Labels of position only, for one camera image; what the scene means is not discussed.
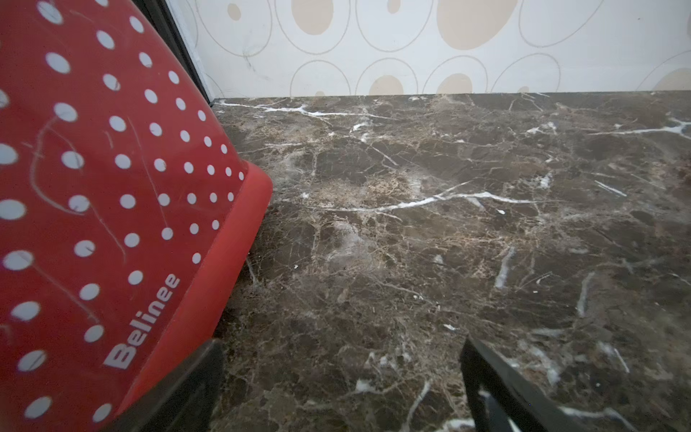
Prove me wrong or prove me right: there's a red polka dot toaster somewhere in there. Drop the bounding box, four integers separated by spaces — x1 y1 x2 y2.
1 1 272 431

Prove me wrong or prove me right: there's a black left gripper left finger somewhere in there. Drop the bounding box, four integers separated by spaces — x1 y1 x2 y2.
104 338 224 432

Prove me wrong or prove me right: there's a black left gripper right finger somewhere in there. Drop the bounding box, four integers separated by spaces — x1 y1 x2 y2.
460 337 584 431

